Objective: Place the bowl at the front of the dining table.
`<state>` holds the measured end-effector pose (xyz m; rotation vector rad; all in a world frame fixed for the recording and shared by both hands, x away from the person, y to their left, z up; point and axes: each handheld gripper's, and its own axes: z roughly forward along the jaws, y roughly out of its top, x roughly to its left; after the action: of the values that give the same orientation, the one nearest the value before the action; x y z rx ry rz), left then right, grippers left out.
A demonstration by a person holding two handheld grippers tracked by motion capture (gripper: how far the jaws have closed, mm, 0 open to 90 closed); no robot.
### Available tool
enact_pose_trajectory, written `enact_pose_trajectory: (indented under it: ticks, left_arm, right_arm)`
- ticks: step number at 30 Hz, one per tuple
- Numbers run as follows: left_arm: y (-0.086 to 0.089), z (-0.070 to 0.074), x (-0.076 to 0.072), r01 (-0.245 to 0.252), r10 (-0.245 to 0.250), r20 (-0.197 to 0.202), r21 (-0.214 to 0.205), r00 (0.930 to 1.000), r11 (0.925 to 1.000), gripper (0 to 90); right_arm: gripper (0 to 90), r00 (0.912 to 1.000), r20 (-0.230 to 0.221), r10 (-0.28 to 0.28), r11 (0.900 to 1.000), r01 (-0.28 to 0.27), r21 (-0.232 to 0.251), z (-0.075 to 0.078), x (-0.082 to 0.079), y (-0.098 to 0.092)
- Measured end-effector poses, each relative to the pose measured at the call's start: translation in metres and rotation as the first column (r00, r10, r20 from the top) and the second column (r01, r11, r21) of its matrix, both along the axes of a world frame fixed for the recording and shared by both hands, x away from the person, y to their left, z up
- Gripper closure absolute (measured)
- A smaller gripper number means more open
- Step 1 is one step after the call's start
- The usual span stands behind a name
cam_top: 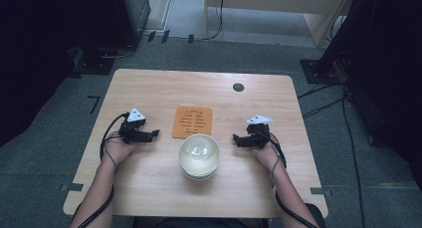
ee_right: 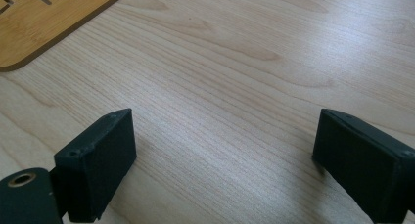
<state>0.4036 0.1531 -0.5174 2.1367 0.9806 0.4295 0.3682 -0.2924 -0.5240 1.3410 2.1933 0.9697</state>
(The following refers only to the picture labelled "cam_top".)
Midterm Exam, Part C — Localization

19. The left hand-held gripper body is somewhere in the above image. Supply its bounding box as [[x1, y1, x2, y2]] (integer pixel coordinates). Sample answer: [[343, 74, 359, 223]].
[[118, 107, 147, 145]]

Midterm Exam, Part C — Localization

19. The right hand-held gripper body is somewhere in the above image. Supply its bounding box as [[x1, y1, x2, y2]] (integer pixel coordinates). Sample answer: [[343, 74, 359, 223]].
[[245, 114, 274, 148]]

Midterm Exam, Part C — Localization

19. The white ceramic bowl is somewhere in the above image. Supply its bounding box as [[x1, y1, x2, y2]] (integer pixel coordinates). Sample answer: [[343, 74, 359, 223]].
[[180, 162, 220, 179], [183, 173, 216, 181], [178, 133, 221, 173]]

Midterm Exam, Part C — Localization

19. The person's left hand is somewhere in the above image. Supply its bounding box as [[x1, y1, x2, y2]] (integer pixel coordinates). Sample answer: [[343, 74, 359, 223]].
[[103, 133, 137, 166]]

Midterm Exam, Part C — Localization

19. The person's right hand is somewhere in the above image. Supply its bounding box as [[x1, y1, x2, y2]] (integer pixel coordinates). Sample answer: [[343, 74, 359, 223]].
[[251, 139, 284, 171]]

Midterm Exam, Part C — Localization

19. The orange square coaster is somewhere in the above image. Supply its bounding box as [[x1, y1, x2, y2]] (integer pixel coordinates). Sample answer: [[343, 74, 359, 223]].
[[171, 106, 214, 140]]

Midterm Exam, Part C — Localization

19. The wooden table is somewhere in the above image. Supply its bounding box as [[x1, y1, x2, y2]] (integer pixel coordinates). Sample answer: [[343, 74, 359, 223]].
[[63, 68, 329, 220]]

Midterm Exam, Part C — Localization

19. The black cabinet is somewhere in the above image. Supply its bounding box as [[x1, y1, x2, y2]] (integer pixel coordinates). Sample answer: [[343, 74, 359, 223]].
[[112, 0, 152, 49]]

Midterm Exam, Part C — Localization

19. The black curtain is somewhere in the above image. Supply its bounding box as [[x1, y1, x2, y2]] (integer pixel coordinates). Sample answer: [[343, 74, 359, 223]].
[[326, 0, 422, 189], [0, 0, 115, 148]]

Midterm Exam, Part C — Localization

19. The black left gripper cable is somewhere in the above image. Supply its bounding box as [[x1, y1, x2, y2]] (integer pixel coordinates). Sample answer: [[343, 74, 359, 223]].
[[76, 112, 130, 228]]

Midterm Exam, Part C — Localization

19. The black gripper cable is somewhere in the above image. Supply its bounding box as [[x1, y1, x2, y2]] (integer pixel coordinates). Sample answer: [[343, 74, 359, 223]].
[[76, 112, 130, 228], [262, 130, 320, 228]]

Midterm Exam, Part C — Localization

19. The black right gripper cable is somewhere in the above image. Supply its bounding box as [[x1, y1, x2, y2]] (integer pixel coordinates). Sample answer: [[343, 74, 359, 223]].
[[262, 130, 320, 228]]

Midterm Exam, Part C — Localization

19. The black stand base plate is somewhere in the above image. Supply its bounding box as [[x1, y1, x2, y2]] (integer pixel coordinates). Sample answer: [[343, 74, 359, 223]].
[[71, 53, 116, 77], [300, 58, 343, 85]]

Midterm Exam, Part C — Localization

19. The white floor cable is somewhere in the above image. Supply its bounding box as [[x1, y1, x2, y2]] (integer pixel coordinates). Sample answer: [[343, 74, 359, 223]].
[[98, 44, 137, 60]]

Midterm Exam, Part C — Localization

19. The long black floor cable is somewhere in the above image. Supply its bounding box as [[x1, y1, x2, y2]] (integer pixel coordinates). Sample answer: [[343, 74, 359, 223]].
[[340, 92, 366, 228]]

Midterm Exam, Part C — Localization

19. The black hanging cable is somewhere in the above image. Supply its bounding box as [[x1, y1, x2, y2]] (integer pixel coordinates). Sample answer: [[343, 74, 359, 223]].
[[202, 0, 227, 42]]

